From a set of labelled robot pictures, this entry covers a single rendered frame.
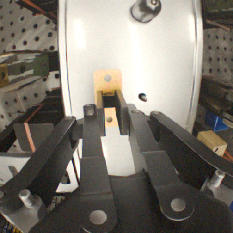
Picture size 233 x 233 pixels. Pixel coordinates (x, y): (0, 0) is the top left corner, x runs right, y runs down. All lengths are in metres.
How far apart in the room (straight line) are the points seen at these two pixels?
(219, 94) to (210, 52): 0.42
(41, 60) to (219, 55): 0.66
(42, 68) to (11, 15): 0.45
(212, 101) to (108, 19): 0.21
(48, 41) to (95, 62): 0.35
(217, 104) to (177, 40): 0.12
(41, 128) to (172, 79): 0.23
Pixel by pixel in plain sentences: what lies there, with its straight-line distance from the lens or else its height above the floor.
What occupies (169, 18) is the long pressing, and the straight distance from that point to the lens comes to 0.24.
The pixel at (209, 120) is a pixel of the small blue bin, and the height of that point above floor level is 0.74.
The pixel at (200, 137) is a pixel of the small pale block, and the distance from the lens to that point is 0.28.
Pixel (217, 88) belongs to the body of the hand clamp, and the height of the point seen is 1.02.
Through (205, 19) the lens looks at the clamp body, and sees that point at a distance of 0.34.
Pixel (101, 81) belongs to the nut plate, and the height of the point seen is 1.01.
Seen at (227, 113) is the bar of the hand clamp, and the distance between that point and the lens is 0.25.
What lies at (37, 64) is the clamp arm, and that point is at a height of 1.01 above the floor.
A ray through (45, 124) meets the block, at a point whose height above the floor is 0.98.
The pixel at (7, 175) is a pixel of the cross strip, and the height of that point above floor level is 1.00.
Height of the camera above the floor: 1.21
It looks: 66 degrees down
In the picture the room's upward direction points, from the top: 165 degrees clockwise
